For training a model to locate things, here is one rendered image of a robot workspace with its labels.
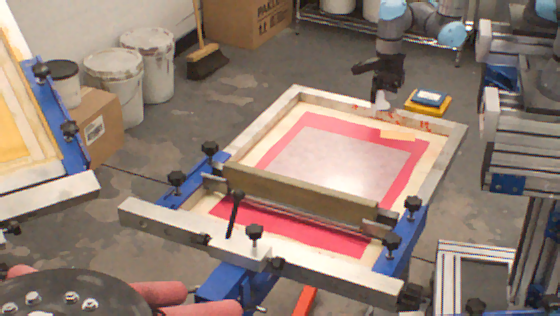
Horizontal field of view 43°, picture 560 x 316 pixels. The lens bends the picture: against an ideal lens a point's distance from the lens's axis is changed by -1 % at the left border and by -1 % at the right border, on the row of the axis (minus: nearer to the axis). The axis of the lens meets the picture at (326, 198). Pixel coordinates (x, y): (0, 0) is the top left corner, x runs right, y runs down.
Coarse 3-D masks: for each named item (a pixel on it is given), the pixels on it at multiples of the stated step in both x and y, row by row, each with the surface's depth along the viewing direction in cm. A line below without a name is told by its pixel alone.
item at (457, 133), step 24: (288, 96) 226; (312, 96) 228; (336, 96) 227; (264, 120) 212; (384, 120) 222; (408, 120) 219; (432, 120) 217; (240, 144) 200; (456, 144) 206; (432, 168) 195; (432, 192) 186; (192, 216) 172
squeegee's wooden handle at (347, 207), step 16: (224, 176) 180; (240, 176) 178; (256, 176) 176; (272, 176) 175; (256, 192) 179; (272, 192) 177; (288, 192) 175; (304, 192) 173; (320, 192) 171; (336, 192) 171; (304, 208) 176; (320, 208) 174; (336, 208) 172; (352, 208) 170; (368, 208) 168
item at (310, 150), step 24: (312, 120) 221; (336, 120) 222; (288, 144) 208; (312, 144) 209; (336, 144) 210; (264, 168) 197; (288, 168) 198; (312, 168) 199; (216, 216) 179; (240, 216) 179; (264, 216) 179; (288, 216) 180
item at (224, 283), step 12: (228, 264) 151; (216, 276) 147; (228, 276) 148; (240, 276) 148; (252, 276) 154; (204, 288) 144; (216, 288) 144; (228, 288) 145; (204, 300) 143; (216, 300) 142
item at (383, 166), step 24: (360, 144) 210; (384, 144) 211; (408, 144) 212; (336, 168) 199; (360, 168) 200; (384, 168) 200; (408, 168) 201; (360, 192) 190; (384, 192) 191; (312, 240) 172; (336, 240) 173; (360, 240) 173
